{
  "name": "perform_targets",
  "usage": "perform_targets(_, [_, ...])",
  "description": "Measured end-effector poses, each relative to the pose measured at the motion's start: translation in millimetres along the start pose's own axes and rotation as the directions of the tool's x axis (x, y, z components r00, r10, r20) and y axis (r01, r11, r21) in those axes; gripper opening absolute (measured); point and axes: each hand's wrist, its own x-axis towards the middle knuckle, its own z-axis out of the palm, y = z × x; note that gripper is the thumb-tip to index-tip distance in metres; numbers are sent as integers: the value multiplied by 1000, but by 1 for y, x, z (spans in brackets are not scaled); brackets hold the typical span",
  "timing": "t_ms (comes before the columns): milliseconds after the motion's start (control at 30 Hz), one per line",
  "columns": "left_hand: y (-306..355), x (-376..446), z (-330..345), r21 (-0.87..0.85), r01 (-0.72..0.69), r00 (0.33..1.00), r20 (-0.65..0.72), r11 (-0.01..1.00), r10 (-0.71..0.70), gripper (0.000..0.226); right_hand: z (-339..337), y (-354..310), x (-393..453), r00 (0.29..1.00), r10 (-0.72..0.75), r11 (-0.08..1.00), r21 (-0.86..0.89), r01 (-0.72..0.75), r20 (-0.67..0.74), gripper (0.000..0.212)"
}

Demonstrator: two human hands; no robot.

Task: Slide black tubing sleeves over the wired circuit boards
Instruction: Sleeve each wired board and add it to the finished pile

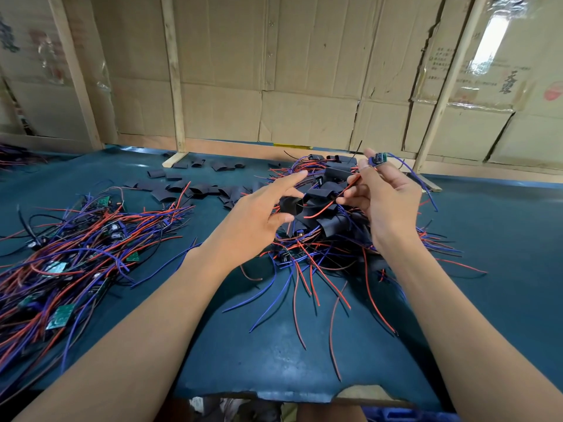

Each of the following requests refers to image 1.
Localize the person's left hand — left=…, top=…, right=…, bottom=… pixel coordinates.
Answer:
left=189, top=169, right=311, bottom=276

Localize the person's right hand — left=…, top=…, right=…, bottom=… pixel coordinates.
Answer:
left=336, top=149, right=425, bottom=256

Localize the pile of sleeved wired boards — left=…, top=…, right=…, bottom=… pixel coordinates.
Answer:
left=220, top=152, right=489, bottom=383

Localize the pile of black sleeve pieces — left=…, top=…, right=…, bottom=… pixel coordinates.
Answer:
left=132, top=156, right=283, bottom=210

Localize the pile of unsleeved wired boards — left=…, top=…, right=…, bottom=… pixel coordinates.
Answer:
left=0, top=184, right=199, bottom=401

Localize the wire pile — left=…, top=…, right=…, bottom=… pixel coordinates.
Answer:
left=0, top=143, right=40, bottom=168

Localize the person's left forearm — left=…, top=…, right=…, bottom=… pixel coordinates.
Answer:
left=13, top=250, right=230, bottom=422

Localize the person's right forearm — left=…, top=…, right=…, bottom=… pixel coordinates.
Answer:
left=374, top=237, right=563, bottom=422

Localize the wooden ledge board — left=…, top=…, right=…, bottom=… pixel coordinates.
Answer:
left=118, top=133, right=563, bottom=185

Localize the tan cardboard flap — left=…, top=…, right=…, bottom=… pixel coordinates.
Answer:
left=334, top=384, right=406, bottom=405

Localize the clear plastic sheet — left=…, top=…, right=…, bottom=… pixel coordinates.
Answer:
left=466, top=0, right=538, bottom=106

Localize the blue container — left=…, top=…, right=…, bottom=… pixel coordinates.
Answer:
left=365, top=407, right=436, bottom=422

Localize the pale slanted wooden post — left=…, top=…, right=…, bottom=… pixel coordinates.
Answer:
left=412, top=0, right=489, bottom=192

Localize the thin wooden post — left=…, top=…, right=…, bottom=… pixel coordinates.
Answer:
left=160, top=0, right=190, bottom=169

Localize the wide wooden post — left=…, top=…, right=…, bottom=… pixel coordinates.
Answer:
left=46, top=0, right=105, bottom=153

